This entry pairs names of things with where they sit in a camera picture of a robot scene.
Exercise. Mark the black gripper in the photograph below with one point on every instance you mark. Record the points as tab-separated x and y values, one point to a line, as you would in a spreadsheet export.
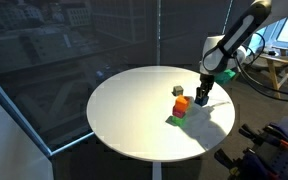
207	82

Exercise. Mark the blue block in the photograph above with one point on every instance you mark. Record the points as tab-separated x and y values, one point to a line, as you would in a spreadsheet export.
202	101

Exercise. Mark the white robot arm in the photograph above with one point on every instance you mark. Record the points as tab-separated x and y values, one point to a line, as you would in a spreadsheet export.
218	57

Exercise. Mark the yellow block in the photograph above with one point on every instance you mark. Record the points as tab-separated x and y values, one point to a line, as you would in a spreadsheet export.
190	102

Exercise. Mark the orange block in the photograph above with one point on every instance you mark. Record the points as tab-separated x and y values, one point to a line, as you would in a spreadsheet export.
181	103

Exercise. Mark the gray block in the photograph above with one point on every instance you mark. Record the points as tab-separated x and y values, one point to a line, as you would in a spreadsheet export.
177	90

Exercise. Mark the magenta block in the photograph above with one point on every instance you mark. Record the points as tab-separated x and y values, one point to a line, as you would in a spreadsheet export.
178	113

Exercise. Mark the green block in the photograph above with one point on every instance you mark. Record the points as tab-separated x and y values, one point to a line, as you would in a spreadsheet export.
178	121

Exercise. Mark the round white table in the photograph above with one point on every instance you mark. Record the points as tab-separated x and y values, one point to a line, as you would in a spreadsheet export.
131	113

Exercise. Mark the wooden chair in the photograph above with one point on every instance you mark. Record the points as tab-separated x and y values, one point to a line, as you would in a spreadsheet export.
275	62

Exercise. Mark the upper orange-tipped spring clamp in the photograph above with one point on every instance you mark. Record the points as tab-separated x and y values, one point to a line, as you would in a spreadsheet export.
272	134

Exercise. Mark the orange-tipped spring clamp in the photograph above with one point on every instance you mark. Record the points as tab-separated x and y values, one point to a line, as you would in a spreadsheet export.
250	167
272	134

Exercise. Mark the lower orange-tipped spring clamp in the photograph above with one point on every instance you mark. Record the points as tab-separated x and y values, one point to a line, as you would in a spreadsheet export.
250	167

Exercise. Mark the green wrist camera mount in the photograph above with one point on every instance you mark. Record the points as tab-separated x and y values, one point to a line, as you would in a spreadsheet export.
224	77

